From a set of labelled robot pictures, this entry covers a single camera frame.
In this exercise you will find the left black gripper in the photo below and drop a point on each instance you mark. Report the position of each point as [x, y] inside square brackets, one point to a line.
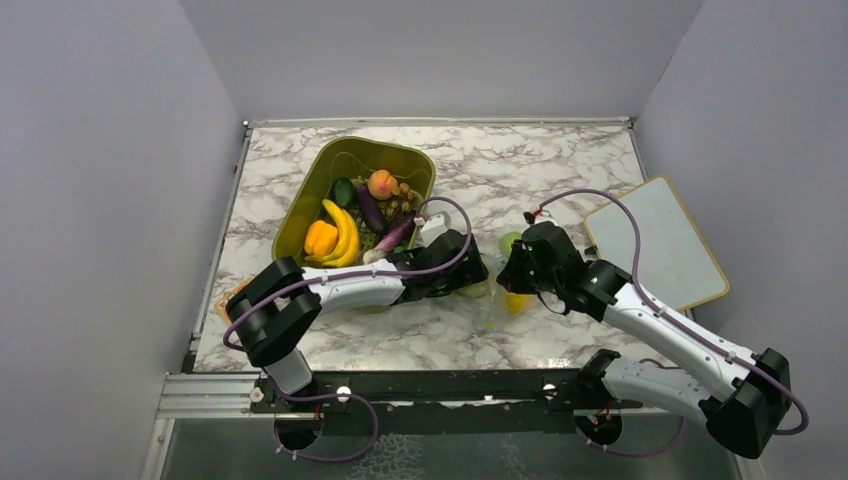
[468, 271]

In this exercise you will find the yellow fake banana bunch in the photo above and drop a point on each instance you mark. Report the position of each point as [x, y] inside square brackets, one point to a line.
[347, 249]

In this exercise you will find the white red fake radish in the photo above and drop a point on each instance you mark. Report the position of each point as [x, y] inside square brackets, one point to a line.
[373, 255]

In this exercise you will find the dark fake eggplant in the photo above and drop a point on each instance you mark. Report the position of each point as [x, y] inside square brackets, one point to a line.
[371, 213]

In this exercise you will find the orange snack packet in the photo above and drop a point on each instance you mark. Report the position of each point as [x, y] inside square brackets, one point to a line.
[227, 296]

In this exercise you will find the purple fake eggplant in bin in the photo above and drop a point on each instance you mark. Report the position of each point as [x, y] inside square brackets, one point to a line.
[397, 234]

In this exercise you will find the green fake cabbage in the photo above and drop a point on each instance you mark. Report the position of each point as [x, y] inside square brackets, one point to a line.
[477, 290]

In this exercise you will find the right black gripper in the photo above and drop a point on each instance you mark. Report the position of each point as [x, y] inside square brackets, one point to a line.
[511, 276]

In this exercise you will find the black mounting rail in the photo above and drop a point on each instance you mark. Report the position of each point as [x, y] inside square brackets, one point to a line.
[351, 403]

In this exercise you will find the orange fake peach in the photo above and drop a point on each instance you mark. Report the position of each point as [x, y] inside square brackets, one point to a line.
[382, 185]

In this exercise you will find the clear zip top bag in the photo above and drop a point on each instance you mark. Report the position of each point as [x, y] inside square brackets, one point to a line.
[488, 312]

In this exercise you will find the green fake lime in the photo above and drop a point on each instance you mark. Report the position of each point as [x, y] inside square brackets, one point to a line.
[506, 241]

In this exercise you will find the white board with yellow rim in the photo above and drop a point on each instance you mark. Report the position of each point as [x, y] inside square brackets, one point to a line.
[675, 262]

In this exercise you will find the yellow fake lemon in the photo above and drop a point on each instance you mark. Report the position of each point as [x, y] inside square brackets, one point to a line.
[517, 303]

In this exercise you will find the dark green fake avocado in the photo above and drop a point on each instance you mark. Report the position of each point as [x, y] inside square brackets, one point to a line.
[343, 193]

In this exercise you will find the olive green plastic bin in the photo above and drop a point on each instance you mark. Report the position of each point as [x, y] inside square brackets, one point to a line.
[340, 173]

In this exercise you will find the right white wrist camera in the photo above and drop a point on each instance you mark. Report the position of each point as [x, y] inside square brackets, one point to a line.
[536, 216]

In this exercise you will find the orange fake bell pepper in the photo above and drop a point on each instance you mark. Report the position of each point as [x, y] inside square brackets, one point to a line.
[321, 239]

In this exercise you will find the brown fake nut cluster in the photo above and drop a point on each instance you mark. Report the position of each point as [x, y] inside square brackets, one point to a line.
[403, 199]

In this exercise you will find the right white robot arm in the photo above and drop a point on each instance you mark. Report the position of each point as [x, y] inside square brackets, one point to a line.
[739, 395]

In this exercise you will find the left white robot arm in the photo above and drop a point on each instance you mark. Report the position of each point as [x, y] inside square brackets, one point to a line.
[274, 310]

